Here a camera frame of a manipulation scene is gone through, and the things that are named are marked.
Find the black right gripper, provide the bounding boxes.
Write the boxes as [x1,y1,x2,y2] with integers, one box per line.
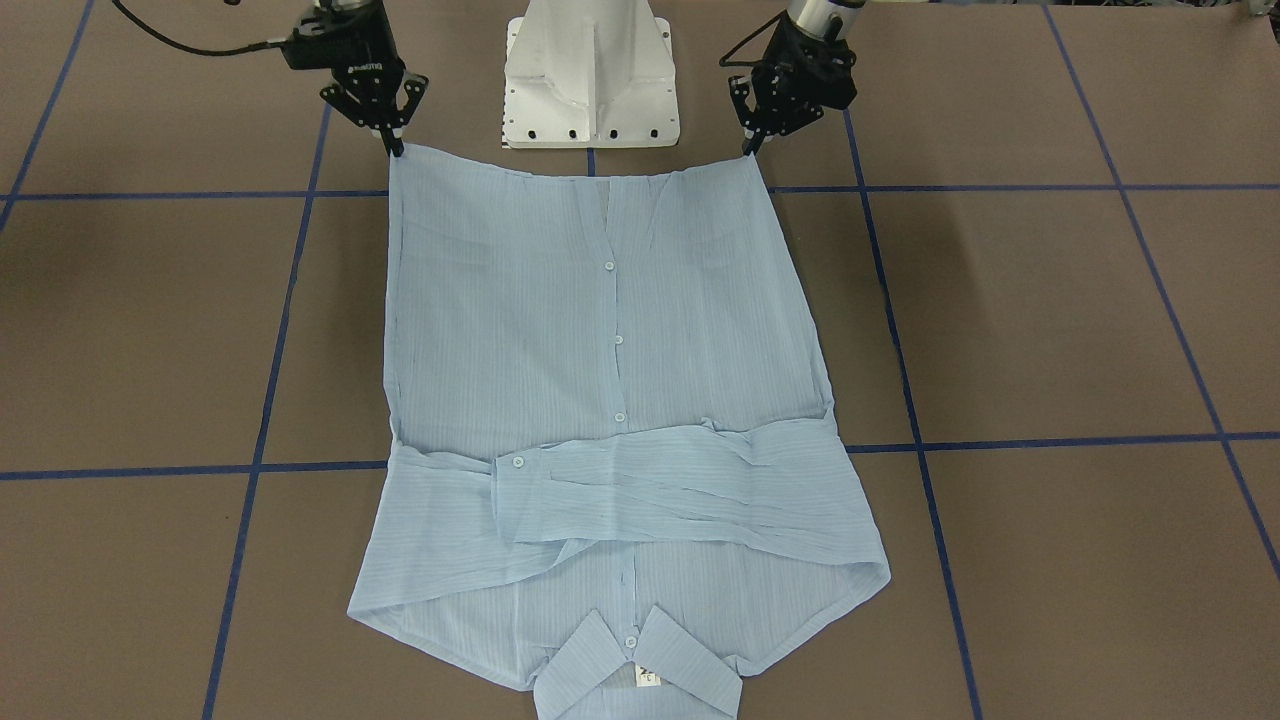
[282,5,430,158]

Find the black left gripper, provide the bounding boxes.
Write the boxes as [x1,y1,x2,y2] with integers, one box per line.
[728,22,856,156]

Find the light blue button shirt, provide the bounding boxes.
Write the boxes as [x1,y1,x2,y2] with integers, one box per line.
[347,145,891,719]

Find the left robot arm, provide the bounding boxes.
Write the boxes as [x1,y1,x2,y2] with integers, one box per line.
[718,1,867,156]

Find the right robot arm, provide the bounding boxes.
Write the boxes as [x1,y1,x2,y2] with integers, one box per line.
[282,1,429,158]

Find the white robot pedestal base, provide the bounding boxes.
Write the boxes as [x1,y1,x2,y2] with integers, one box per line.
[500,1,681,149]

